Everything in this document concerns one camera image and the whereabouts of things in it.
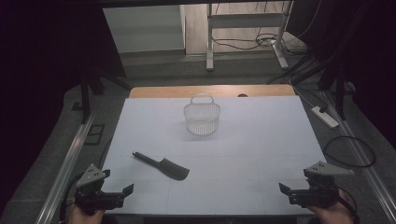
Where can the aluminium rail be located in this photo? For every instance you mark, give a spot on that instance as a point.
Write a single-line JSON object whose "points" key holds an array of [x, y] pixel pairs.
{"points": [[362, 158], [67, 168]]}

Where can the dark curtain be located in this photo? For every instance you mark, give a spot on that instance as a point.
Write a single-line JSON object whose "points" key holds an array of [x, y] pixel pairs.
{"points": [[370, 62], [40, 77]]}

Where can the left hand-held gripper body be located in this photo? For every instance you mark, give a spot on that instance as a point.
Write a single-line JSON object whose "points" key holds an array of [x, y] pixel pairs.
{"points": [[93, 199]]}

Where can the black spatula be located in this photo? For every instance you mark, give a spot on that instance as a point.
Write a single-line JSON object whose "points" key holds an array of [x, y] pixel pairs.
{"points": [[169, 169]]}

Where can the small dark round object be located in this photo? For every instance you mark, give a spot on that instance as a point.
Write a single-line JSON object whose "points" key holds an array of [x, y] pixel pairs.
{"points": [[243, 95]]}

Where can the black floor frame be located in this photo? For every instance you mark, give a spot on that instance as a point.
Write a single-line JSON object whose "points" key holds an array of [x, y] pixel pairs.
{"points": [[95, 134]]}

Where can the white mesh basket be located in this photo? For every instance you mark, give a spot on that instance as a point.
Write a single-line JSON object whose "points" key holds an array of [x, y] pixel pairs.
{"points": [[202, 112]]}

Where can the light grey panel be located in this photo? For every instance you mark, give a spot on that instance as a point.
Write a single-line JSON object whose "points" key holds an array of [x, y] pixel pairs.
{"points": [[143, 28]]}

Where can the person's right hand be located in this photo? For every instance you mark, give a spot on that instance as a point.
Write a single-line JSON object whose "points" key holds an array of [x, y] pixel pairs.
{"points": [[334, 215]]}

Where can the black tripod stand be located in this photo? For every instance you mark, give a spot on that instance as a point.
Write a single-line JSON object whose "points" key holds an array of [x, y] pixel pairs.
{"points": [[85, 93], [341, 93]]}

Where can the white power strip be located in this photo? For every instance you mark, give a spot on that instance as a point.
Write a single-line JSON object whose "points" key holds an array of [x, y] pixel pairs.
{"points": [[325, 117]]}

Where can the white metal stand frame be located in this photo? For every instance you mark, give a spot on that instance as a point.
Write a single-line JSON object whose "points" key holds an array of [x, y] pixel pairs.
{"points": [[246, 21]]}

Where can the person's left hand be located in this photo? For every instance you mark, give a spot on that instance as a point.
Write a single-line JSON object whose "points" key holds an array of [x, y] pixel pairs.
{"points": [[84, 218]]}

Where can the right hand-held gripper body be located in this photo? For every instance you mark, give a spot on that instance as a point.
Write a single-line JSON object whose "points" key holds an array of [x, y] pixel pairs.
{"points": [[320, 189]]}

